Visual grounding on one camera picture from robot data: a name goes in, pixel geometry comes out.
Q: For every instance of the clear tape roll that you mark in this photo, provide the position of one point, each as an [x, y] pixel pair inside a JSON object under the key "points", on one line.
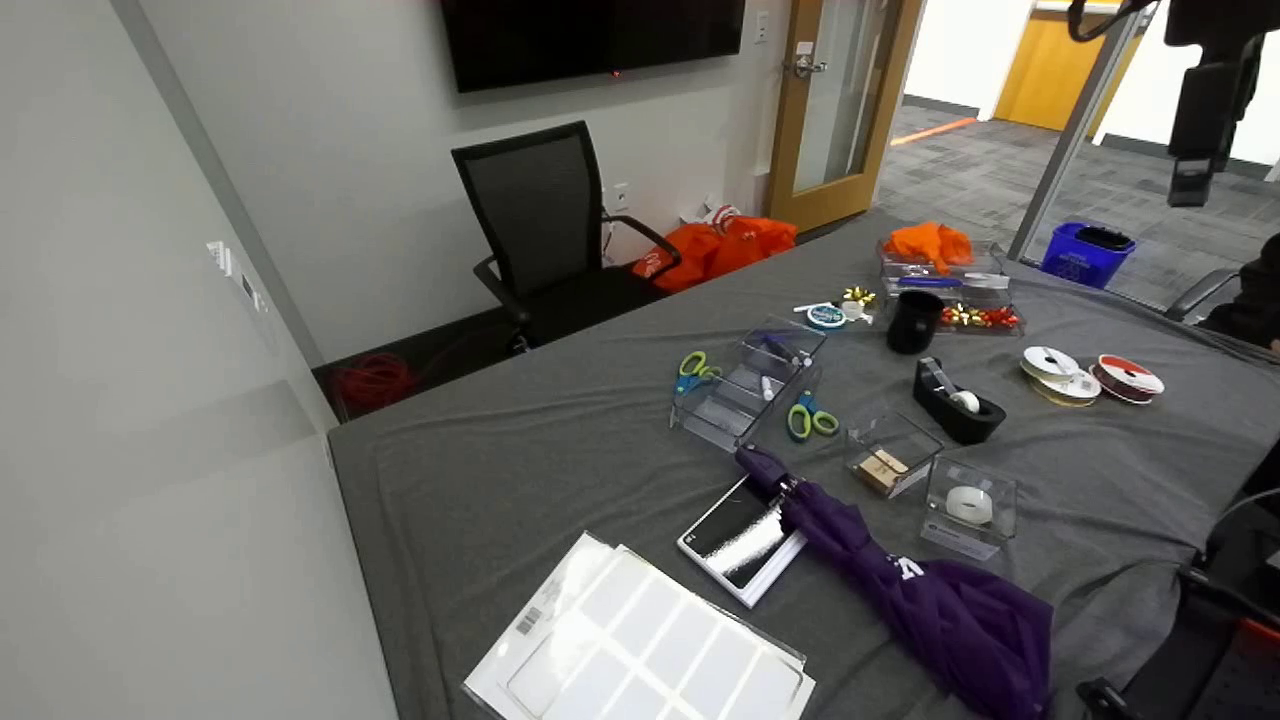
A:
{"points": [[971, 506]]}

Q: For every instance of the green blue scissors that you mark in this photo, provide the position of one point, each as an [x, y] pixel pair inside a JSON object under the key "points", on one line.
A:
{"points": [[811, 418], [698, 370]]}

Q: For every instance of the black tape dispenser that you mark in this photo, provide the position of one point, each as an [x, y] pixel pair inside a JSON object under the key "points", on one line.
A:
{"points": [[959, 408]]}

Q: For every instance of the small clear tape holder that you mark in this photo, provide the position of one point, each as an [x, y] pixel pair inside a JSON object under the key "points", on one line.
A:
{"points": [[986, 545]]}

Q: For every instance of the clear acrylic desk organizer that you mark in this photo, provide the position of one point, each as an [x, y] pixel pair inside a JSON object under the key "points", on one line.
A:
{"points": [[758, 374]]}

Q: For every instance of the orange bag on floor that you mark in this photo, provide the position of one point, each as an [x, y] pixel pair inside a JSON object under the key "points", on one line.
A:
{"points": [[713, 251]]}

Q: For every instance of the black mesh office chair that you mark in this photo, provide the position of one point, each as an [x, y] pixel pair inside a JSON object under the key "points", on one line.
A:
{"points": [[543, 214]]}

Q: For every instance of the white box with black screen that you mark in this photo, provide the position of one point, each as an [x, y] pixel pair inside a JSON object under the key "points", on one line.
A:
{"points": [[740, 541]]}

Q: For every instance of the white label sheets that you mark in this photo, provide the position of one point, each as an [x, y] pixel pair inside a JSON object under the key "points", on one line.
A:
{"points": [[613, 636]]}

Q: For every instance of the black mug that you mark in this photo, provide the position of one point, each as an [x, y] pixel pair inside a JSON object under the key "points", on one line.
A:
{"points": [[912, 323]]}

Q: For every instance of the small clear box with blocks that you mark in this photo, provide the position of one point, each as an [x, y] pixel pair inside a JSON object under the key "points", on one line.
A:
{"points": [[891, 455]]}

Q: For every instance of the orange cloth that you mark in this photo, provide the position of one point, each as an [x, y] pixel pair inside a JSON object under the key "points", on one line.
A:
{"points": [[933, 247]]}

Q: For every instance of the clear tray of gift bows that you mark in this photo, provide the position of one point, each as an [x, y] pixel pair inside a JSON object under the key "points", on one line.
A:
{"points": [[976, 318]]}

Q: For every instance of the grey table cloth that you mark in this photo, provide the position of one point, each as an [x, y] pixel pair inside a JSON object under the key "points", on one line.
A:
{"points": [[466, 497]]}

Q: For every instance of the wooden glass door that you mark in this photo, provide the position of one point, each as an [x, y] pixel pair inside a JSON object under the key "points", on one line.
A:
{"points": [[843, 86]]}

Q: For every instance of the purple folded umbrella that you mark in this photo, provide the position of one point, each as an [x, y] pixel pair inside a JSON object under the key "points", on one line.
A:
{"points": [[971, 631]]}

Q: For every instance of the blue recycling bin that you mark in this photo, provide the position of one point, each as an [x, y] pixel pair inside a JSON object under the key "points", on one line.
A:
{"points": [[1084, 253]]}

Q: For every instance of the red white ribbon spool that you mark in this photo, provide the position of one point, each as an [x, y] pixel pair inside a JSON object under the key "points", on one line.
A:
{"points": [[1124, 376]]}

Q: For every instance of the wall mounted black television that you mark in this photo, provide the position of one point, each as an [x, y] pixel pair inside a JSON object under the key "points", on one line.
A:
{"points": [[524, 41]]}

